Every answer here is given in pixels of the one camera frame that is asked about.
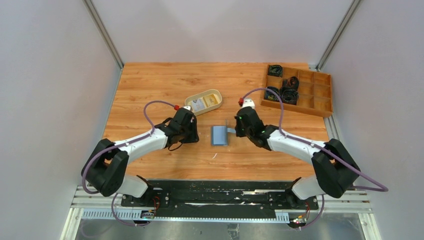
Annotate blue leather card holder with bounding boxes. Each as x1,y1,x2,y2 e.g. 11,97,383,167
210,121,236,147

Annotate wooden compartment organizer box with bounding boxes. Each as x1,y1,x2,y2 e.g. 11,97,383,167
264,65,333,118

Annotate cream oval tray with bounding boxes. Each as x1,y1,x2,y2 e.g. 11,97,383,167
184,89,223,116

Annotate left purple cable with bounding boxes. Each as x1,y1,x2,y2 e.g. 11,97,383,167
81,100,180,227

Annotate rolled black belt middle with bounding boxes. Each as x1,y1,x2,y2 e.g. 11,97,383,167
282,76,300,90

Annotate purple cable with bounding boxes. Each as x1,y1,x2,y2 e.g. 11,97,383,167
238,87,389,229
81,100,180,227

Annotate rolled dark belt left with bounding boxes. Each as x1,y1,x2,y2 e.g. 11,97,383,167
263,86,280,102

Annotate yellow card in tray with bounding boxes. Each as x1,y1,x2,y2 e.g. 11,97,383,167
203,94,219,108

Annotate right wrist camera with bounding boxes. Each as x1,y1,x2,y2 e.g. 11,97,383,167
238,97,256,109

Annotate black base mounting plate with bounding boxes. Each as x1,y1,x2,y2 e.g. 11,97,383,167
114,180,319,220

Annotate white card in tray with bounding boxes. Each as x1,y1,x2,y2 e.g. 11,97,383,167
189,98,207,112

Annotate aluminium rail frame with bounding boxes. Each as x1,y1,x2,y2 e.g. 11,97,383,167
60,180,382,240

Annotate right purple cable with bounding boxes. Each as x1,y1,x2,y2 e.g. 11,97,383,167
238,87,389,229

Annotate rolled black belt top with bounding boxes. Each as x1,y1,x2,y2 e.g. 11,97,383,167
267,64,283,78

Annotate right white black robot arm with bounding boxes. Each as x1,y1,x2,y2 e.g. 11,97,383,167
234,106,360,209

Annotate rolled black belt large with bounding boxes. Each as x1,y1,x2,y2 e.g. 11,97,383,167
280,87,299,105

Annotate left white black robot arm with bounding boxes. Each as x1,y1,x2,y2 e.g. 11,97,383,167
81,107,199,207

